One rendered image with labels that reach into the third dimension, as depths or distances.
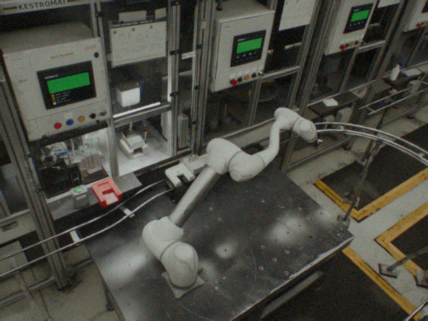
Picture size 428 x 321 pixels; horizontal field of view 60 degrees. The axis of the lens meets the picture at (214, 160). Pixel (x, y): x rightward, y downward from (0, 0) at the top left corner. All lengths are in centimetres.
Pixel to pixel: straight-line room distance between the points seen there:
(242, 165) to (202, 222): 66
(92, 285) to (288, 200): 157
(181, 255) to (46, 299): 136
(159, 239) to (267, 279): 68
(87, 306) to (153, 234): 103
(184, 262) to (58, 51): 117
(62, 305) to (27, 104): 159
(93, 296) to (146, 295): 88
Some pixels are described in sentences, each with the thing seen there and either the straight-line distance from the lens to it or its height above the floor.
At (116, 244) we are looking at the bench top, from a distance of 238.
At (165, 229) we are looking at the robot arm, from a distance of 208.
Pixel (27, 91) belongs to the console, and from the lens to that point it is 190.
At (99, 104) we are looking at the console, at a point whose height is 147.
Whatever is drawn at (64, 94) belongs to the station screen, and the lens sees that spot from 193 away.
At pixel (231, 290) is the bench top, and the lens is 221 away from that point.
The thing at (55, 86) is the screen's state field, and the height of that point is 165.
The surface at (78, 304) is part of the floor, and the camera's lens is 299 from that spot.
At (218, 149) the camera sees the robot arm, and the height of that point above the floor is 130.
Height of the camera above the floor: 260
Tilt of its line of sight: 42 degrees down
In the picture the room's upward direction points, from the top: 7 degrees clockwise
